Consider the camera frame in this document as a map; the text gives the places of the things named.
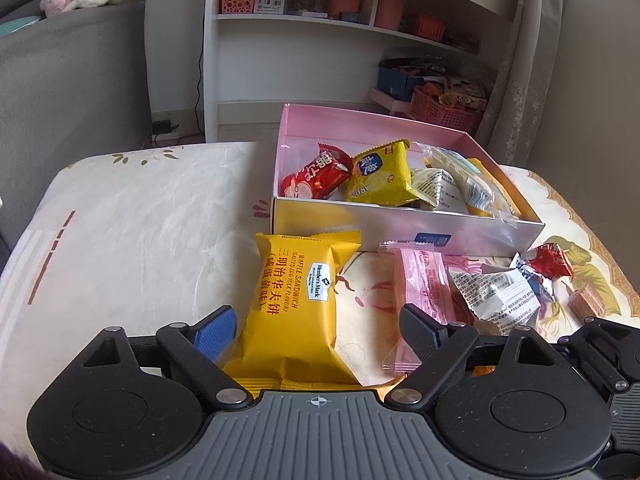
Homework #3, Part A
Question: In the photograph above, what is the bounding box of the yellow cracker packet blue label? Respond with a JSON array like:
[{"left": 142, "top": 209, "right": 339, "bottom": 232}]
[{"left": 342, "top": 139, "right": 421, "bottom": 207}]

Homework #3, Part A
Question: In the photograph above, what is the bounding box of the small red basket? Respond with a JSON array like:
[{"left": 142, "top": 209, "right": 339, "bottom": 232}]
[{"left": 412, "top": 12, "right": 447, "bottom": 41}]

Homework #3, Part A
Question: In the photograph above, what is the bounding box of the caramel cube candy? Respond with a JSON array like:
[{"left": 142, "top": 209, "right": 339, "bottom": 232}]
[{"left": 567, "top": 287, "right": 603, "bottom": 318}]

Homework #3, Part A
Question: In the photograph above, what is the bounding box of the black power cable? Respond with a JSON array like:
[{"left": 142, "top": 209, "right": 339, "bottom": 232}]
[{"left": 192, "top": 0, "right": 207, "bottom": 136}]

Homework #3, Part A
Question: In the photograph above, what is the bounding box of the plain yellow snack packet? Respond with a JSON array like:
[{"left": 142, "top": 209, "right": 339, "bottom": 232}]
[{"left": 467, "top": 157, "right": 526, "bottom": 218}]

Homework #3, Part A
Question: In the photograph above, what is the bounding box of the red candy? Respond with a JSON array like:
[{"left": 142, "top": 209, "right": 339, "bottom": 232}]
[{"left": 530, "top": 242, "right": 575, "bottom": 278}]

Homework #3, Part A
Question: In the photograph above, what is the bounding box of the white pink step stool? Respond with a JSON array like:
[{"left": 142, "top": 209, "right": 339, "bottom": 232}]
[{"left": 369, "top": 86, "right": 413, "bottom": 117}]

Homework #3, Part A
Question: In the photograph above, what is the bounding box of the pale floral curtain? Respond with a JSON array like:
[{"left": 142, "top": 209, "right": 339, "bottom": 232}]
[{"left": 487, "top": 0, "right": 571, "bottom": 166}]

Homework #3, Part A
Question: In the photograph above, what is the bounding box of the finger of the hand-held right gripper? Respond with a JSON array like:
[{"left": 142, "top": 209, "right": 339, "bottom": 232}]
[{"left": 556, "top": 316, "right": 640, "bottom": 402}]

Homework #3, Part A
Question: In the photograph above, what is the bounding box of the white monkey print packet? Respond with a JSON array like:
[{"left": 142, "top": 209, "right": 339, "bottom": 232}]
[{"left": 410, "top": 167, "right": 471, "bottom": 211}]

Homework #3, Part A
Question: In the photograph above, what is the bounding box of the printed toy box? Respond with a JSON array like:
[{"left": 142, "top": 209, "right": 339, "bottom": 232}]
[{"left": 440, "top": 77, "right": 488, "bottom": 111}]

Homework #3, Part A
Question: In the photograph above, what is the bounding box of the pink snack packet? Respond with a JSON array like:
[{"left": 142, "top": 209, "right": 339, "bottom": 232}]
[{"left": 378, "top": 241, "right": 483, "bottom": 373}]

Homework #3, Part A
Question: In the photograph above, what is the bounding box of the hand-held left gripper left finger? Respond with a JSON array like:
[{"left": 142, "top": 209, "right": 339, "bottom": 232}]
[{"left": 79, "top": 305, "right": 254, "bottom": 412}]

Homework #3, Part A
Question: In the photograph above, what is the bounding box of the clear blue white biscuit packet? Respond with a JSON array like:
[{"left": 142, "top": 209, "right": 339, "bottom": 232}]
[{"left": 417, "top": 144, "right": 521, "bottom": 223}]

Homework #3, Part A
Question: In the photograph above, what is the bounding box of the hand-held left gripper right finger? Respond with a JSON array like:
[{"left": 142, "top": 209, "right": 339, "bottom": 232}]
[{"left": 384, "top": 304, "right": 574, "bottom": 410}]

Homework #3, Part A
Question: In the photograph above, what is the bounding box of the black power adapter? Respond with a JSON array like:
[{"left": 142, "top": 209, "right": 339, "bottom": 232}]
[{"left": 151, "top": 119, "right": 181, "bottom": 143}]

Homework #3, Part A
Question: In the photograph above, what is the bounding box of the red snack packet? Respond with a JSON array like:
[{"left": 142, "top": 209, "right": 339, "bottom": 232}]
[{"left": 280, "top": 142, "right": 352, "bottom": 201}]

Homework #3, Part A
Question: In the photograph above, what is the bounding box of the large pink plastic basket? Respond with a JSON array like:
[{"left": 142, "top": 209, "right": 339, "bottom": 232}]
[{"left": 409, "top": 86, "right": 483, "bottom": 136}]

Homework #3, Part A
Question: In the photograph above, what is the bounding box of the large yellow waffle packet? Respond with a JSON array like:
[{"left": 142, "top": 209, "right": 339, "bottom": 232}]
[{"left": 222, "top": 230, "right": 363, "bottom": 391}]

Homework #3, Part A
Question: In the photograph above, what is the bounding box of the grey sofa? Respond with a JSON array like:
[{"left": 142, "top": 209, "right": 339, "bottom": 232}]
[{"left": 0, "top": 0, "right": 153, "bottom": 261}]

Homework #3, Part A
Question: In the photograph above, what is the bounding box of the white shelf unit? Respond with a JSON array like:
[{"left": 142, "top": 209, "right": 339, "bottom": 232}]
[{"left": 202, "top": 0, "right": 531, "bottom": 143}]

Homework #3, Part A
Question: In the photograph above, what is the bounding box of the teal white pillow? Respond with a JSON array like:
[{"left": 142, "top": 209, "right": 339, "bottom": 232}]
[{"left": 0, "top": 15, "right": 41, "bottom": 38}]

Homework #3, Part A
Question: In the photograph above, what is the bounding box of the pink cardboard box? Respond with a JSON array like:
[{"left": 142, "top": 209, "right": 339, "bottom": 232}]
[{"left": 270, "top": 103, "right": 546, "bottom": 263}]

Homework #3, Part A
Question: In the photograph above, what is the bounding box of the white text packet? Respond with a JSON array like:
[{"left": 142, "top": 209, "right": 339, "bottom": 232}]
[{"left": 447, "top": 262, "right": 543, "bottom": 336}]

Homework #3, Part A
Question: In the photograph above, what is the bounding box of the blue storage box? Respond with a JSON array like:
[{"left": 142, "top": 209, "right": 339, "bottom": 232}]
[{"left": 377, "top": 62, "right": 431, "bottom": 103}]

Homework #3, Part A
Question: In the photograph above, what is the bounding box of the plain orange cup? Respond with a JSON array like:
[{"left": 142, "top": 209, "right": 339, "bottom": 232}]
[{"left": 375, "top": 0, "right": 407, "bottom": 31}]

